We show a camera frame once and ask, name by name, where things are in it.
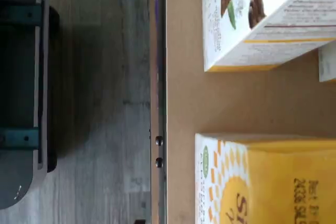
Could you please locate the long wooden shelf board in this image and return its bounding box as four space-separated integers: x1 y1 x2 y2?
164 0 336 224

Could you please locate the black metal rack shiny beam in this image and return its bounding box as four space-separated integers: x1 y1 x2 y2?
149 0 168 224

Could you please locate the small white yellow-label box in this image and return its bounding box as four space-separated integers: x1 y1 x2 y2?
194 132 336 224

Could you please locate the dark grey floor stand base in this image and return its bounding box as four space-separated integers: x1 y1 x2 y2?
0 0 61 209

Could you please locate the white box dark crackers print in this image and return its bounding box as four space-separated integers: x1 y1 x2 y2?
318 42 336 83
202 0 336 73

